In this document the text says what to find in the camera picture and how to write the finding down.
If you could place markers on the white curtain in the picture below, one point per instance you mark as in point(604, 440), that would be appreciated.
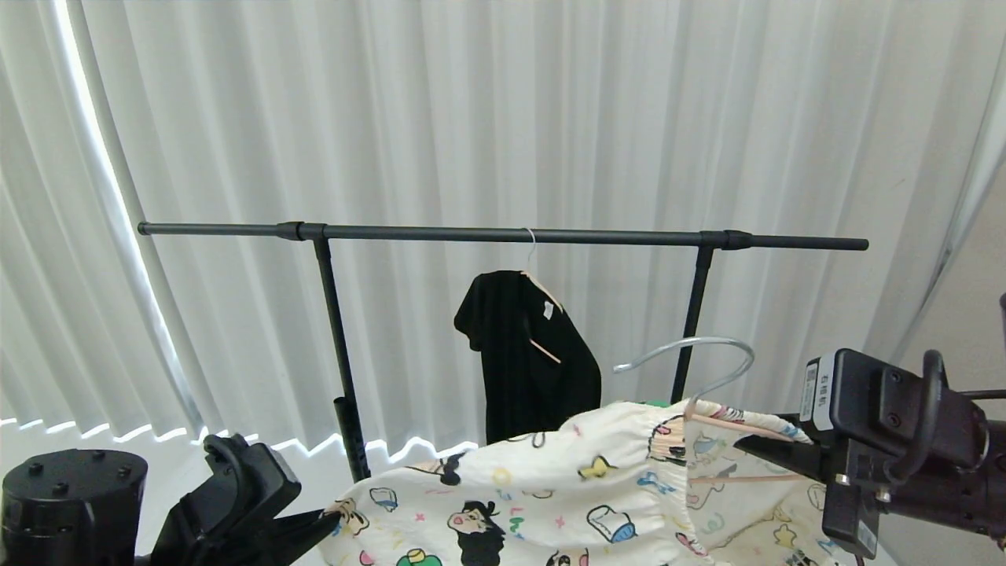
point(550, 102)

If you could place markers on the black garment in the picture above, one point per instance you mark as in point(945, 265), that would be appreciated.
point(511, 377)

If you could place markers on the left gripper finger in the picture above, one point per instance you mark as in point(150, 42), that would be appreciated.
point(302, 534)

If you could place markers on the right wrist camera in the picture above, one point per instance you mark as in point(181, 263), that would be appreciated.
point(880, 393)

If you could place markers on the black clothes rack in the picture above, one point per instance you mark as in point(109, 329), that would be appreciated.
point(471, 234)

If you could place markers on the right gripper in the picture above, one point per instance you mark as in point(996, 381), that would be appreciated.
point(943, 503)

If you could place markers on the pink clothes hanger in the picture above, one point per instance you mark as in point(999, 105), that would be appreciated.
point(689, 409)
point(542, 289)

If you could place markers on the cream printed garment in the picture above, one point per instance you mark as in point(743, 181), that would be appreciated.
point(550, 487)

